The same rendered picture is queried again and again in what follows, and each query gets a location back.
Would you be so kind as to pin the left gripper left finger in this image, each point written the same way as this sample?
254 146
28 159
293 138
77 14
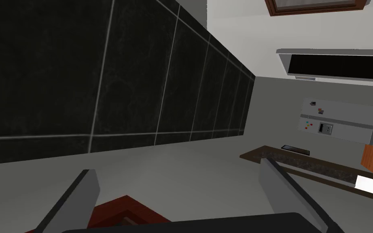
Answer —
73 204

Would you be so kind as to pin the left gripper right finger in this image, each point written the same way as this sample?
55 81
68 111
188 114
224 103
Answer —
290 197

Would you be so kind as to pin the dark stone kitchen counter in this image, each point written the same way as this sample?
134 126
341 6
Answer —
312 166

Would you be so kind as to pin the red-brown wooden cabinet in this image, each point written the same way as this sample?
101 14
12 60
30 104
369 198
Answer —
125 213

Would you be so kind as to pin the grey refrigerator with magnets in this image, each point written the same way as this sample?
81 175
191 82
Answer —
345 124

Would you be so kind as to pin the grey range hood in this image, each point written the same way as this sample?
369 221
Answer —
335 64

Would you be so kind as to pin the brown framed window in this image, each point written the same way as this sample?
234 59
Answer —
316 5

